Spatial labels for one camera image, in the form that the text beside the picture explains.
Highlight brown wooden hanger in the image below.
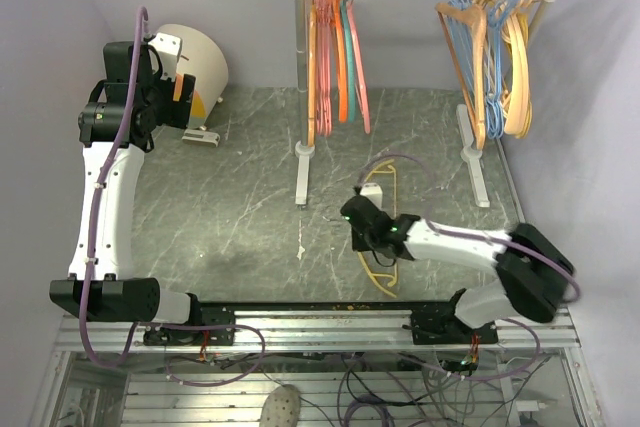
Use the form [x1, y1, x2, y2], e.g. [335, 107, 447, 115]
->
[307, 3, 317, 147]

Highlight pink plastic curved hanger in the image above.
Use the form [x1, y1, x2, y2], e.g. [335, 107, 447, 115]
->
[345, 0, 371, 134]

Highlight orange plastic hanger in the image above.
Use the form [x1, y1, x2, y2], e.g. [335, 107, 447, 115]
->
[332, 0, 348, 123]

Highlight teal plastic hanger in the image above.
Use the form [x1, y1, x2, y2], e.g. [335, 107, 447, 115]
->
[340, 0, 356, 122]

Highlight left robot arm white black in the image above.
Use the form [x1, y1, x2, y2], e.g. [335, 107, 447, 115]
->
[49, 33, 204, 344]

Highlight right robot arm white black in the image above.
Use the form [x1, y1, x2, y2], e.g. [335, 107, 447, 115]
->
[340, 194, 580, 343]

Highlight hung beige hangers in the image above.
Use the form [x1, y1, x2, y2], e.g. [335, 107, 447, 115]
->
[500, 0, 534, 138]

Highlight hung yellow hangers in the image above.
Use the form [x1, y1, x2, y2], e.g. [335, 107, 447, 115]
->
[501, 14, 532, 138]

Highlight hung blue hangers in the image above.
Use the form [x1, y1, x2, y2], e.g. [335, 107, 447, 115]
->
[446, 0, 516, 143]

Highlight round beige drawer box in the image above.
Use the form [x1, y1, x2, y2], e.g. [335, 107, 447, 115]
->
[156, 24, 229, 129]

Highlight metal clothes rack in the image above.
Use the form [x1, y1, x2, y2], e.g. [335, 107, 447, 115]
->
[288, 0, 572, 208]

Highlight white perforated shoe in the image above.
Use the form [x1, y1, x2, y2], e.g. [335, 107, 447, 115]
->
[259, 385, 301, 427]

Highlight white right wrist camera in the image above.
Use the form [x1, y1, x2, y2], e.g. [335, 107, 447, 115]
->
[354, 182, 383, 209]

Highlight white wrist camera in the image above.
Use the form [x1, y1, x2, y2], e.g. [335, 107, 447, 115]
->
[354, 182, 383, 209]
[148, 32, 182, 81]

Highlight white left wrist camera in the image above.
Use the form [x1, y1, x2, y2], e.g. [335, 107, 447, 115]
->
[148, 32, 182, 81]

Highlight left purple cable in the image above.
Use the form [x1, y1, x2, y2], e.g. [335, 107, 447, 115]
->
[78, 5, 150, 369]

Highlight aluminium mounting rail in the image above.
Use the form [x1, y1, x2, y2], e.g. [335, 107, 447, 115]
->
[54, 309, 581, 354]

